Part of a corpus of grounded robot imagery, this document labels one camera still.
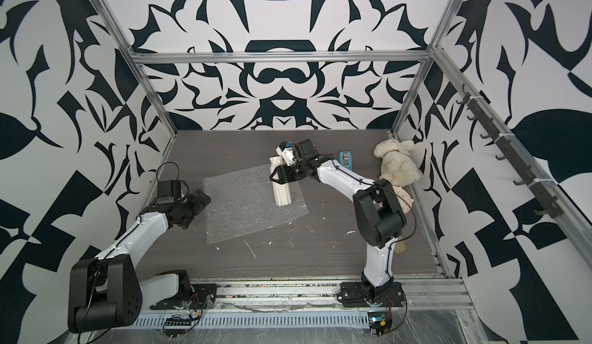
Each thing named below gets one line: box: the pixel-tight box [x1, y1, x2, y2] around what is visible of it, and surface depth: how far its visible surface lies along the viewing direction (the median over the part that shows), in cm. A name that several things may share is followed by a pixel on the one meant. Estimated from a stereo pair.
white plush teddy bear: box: [373, 138, 423, 187], surface depth 101 cm
